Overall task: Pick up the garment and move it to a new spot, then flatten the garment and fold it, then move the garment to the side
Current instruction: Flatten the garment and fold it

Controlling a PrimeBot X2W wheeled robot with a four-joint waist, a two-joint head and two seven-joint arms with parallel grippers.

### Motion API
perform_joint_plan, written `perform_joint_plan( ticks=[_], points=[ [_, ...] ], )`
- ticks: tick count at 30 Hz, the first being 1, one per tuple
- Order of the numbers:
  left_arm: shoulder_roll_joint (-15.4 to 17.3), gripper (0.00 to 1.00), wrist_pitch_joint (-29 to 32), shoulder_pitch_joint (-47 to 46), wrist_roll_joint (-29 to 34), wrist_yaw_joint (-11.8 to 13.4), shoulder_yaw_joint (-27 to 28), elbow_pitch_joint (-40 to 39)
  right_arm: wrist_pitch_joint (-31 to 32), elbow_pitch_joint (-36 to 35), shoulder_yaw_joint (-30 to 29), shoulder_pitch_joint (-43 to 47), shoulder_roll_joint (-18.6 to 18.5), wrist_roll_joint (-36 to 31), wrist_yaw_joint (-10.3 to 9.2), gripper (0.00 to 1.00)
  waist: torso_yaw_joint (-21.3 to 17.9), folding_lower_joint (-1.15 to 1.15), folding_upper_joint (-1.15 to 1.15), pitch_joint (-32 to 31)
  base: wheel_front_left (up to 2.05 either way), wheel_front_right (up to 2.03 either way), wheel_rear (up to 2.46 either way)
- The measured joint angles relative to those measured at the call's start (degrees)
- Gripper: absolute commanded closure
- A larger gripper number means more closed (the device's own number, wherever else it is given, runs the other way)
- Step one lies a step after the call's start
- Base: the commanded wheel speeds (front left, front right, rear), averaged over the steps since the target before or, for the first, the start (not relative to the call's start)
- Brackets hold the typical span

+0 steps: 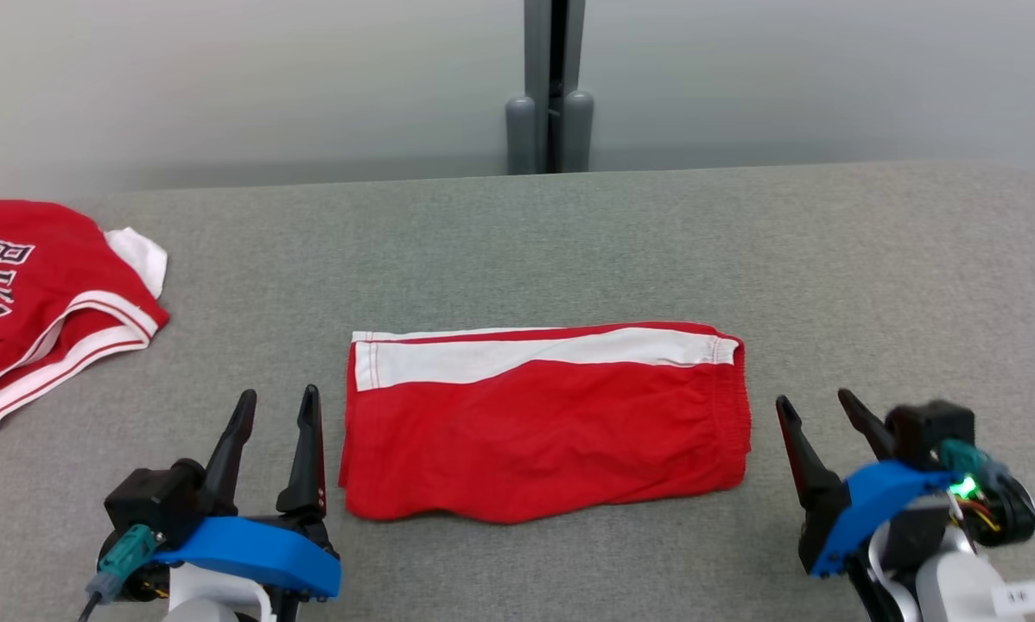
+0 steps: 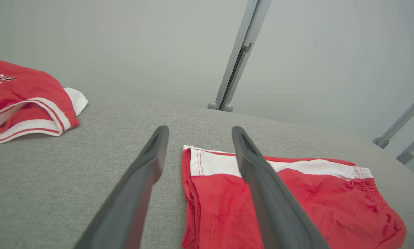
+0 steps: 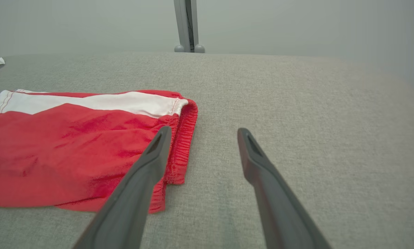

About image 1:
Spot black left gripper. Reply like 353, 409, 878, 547
191, 385, 339, 555

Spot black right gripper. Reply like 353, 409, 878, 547
775, 389, 897, 575

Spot red shorts with white stripe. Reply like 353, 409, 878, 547
338, 321, 753, 525

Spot white paper label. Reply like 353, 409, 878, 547
991, 577, 1035, 616

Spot blue right camera mount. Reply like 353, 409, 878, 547
810, 460, 968, 578

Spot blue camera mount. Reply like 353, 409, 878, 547
150, 516, 343, 601
810, 460, 968, 578

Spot blue left camera mount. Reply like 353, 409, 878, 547
150, 516, 343, 601

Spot teal right camera connector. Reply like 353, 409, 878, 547
939, 438, 1011, 495

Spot teal camera connector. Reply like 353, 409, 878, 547
939, 438, 1011, 495
86, 524, 162, 603

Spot teal left camera connector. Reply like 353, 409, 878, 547
86, 524, 162, 603

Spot grey partition post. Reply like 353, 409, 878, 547
505, 0, 594, 175

